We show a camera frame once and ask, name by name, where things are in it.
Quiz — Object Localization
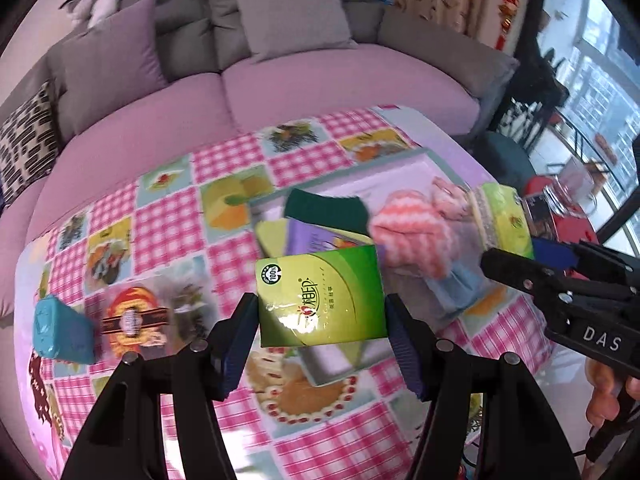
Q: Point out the green tissue pack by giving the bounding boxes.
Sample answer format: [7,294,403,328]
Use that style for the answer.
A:
[255,245,387,348]
[468,182,534,259]

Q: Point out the blue face mask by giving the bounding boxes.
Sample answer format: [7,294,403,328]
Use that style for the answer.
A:
[424,262,492,314]

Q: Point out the pink white fuzzy sock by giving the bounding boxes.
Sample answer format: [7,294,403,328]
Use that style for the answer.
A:
[368,177,472,280]

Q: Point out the yellow green cloth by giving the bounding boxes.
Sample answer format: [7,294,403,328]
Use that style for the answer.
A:
[254,218,288,258]

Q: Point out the purple snack pouch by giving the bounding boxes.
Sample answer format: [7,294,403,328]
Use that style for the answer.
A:
[285,219,373,256]

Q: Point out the green yellow sponge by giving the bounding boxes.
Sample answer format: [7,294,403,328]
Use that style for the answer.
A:
[283,188,369,235]

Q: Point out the person right hand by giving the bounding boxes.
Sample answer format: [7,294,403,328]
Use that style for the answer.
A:
[585,359,620,428]

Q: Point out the red round stool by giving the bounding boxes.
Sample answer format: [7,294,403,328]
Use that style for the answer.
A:
[524,176,599,244]

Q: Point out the clear box with orange print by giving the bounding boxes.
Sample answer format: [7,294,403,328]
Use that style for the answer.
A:
[99,272,218,362]

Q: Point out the teal chair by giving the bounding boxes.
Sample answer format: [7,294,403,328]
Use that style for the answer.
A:
[472,131,536,196]

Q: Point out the pink checkered tablecloth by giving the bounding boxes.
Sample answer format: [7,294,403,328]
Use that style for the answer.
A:
[14,104,557,480]

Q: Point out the teal shallow tray box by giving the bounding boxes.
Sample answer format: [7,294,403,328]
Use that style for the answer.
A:
[250,150,511,387]

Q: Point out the teal plastic container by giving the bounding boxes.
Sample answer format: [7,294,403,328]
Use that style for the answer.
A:
[32,295,94,364]

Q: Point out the black white patterned cushion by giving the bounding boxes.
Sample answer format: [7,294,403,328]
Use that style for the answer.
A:
[1,81,60,208]

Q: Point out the grey sofa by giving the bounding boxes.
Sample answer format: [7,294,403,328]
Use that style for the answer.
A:
[1,0,518,315]

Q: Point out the left grey cushion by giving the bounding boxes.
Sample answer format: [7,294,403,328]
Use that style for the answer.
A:
[61,0,168,134]

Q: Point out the grey cushion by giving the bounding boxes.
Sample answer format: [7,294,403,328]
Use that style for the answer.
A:
[236,0,356,62]
[61,0,168,134]

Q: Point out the right grey cushion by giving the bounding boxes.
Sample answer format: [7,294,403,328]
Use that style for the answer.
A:
[236,0,356,62]

